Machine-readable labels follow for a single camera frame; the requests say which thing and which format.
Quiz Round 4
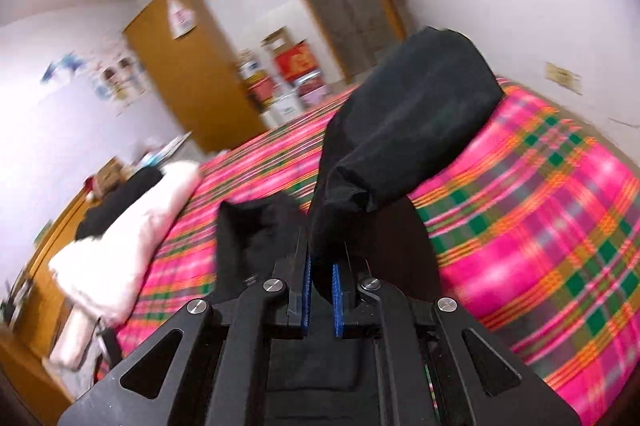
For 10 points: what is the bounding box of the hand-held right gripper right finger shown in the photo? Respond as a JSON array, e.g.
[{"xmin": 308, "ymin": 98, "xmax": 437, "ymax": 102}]
[{"xmin": 332, "ymin": 241, "xmax": 583, "ymax": 426}]

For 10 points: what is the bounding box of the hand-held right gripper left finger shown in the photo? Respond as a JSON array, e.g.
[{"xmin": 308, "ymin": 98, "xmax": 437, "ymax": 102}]
[{"xmin": 56, "ymin": 226, "xmax": 313, "ymax": 426}]

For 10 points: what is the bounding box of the black padded jacket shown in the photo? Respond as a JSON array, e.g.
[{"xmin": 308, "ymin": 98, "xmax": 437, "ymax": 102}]
[{"xmin": 214, "ymin": 26, "xmax": 506, "ymax": 426}]

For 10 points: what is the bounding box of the pale pink padded coat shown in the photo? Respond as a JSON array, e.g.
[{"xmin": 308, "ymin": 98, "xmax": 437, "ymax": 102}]
[{"xmin": 47, "ymin": 160, "xmax": 203, "ymax": 372}]

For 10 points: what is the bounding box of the white cardboard box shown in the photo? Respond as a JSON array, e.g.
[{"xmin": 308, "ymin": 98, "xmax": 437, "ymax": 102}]
[{"xmin": 270, "ymin": 90, "xmax": 306, "ymax": 119}]

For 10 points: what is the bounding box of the stack of books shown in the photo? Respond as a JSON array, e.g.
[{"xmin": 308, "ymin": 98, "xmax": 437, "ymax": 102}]
[{"xmin": 135, "ymin": 131, "xmax": 193, "ymax": 167}]

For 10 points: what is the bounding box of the pink box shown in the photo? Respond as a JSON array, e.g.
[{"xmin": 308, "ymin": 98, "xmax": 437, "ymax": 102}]
[{"xmin": 297, "ymin": 76, "xmax": 331, "ymax": 107}]

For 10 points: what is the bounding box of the pink plaid bed sheet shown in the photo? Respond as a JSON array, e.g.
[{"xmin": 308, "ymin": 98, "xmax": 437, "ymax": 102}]
[{"xmin": 97, "ymin": 79, "xmax": 640, "ymax": 426}]

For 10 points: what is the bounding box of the dark cloth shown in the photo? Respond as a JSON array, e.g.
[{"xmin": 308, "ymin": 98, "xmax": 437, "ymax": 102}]
[{"xmin": 75, "ymin": 166, "xmax": 166, "ymax": 241}]

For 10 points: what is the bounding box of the red cardboard box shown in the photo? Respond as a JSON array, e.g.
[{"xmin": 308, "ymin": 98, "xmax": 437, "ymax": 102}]
[{"xmin": 272, "ymin": 41, "xmax": 321, "ymax": 82}]

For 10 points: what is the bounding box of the wooden wardrobe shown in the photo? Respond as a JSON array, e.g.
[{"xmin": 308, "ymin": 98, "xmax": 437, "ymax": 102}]
[{"xmin": 122, "ymin": 0, "xmax": 268, "ymax": 154}]

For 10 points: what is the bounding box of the wooden headboard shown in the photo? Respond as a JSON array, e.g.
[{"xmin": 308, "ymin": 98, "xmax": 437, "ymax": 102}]
[{"xmin": 0, "ymin": 156, "xmax": 126, "ymax": 407}]

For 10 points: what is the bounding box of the white paper sign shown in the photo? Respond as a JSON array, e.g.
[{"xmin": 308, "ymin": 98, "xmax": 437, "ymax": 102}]
[{"xmin": 165, "ymin": 0, "xmax": 196, "ymax": 40}]

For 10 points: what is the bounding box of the cartoon wall poster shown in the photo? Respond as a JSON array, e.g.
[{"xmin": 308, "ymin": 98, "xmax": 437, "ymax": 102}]
[{"xmin": 40, "ymin": 46, "xmax": 151, "ymax": 112}]

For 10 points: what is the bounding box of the wall socket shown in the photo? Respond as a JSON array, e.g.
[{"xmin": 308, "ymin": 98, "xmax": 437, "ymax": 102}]
[{"xmin": 544, "ymin": 61, "xmax": 583, "ymax": 96}]

